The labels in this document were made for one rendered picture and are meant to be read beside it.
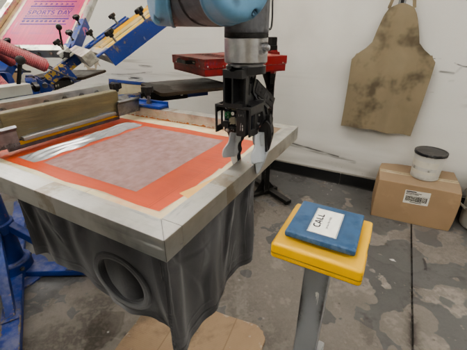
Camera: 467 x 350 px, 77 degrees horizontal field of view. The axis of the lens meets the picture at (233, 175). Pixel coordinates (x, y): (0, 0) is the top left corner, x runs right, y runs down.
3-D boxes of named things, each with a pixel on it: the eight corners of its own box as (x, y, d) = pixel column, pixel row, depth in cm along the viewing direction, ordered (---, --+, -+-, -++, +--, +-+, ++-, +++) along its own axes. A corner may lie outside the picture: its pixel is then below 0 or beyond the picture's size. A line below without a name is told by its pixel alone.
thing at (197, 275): (256, 257, 103) (260, 141, 84) (175, 376, 68) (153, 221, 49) (248, 254, 104) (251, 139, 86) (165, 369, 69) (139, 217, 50)
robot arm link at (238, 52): (237, 37, 54) (278, 37, 51) (236, 63, 56) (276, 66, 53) (215, 38, 48) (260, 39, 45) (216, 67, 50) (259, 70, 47)
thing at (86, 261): (186, 312, 71) (174, 196, 56) (162, 342, 64) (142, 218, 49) (65, 251, 90) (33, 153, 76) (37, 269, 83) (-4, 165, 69)
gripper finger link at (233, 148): (213, 171, 60) (219, 130, 56) (228, 162, 65) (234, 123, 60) (226, 177, 59) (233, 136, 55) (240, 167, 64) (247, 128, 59)
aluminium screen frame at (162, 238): (297, 139, 86) (298, 126, 84) (167, 263, 40) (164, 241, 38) (109, 108, 119) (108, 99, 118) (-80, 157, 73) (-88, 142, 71)
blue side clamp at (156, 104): (170, 120, 108) (168, 101, 105) (160, 123, 104) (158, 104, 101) (112, 111, 121) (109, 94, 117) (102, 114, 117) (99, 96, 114)
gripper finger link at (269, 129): (251, 152, 59) (244, 109, 56) (254, 149, 61) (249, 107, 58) (272, 152, 57) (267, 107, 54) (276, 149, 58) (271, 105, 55)
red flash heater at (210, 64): (249, 66, 221) (249, 48, 216) (290, 72, 186) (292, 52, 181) (173, 71, 192) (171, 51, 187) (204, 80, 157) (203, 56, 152)
